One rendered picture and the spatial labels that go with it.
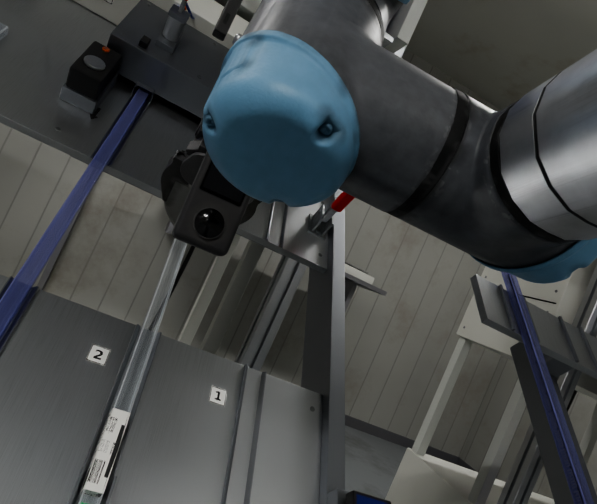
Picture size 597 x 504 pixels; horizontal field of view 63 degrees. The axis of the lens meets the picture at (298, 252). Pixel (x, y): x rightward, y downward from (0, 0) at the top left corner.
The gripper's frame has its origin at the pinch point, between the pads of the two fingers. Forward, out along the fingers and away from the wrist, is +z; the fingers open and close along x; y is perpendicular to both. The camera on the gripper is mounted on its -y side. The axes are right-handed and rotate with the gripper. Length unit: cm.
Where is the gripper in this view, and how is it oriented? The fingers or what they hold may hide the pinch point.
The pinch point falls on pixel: (185, 228)
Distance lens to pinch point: 54.6
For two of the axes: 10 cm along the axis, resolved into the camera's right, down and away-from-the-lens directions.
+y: 1.8, -8.2, 5.5
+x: -8.6, -4.0, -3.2
